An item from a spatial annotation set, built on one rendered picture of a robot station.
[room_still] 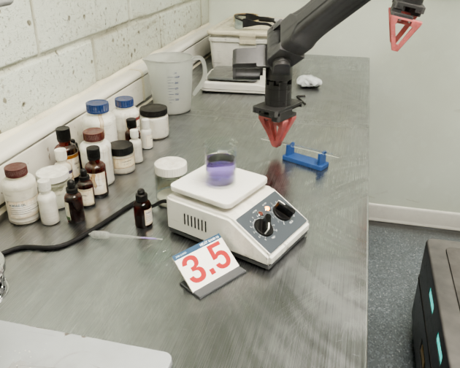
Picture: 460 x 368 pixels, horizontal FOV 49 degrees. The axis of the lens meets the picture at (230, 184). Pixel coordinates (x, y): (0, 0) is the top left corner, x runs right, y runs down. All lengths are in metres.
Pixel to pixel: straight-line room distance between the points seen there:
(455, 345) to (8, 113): 1.08
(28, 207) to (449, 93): 1.75
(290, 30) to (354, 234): 0.38
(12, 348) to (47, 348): 0.04
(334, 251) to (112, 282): 0.34
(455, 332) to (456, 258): 0.32
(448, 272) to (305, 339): 0.93
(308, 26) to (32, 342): 0.66
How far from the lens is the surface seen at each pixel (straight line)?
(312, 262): 0.79
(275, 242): 0.76
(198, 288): 0.72
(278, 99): 1.08
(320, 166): 1.08
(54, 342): 0.67
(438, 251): 1.62
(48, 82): 1.16
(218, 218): 0.76
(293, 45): 0.97
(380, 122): 2.26
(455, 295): 1.46
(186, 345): 0.64
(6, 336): 0.69
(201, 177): 0.83
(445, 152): 2.33
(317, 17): 0.92
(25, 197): 0.91
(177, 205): 0.81
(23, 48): 1.09
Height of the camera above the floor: 1.20
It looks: 26 degrees down
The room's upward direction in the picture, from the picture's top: straight up
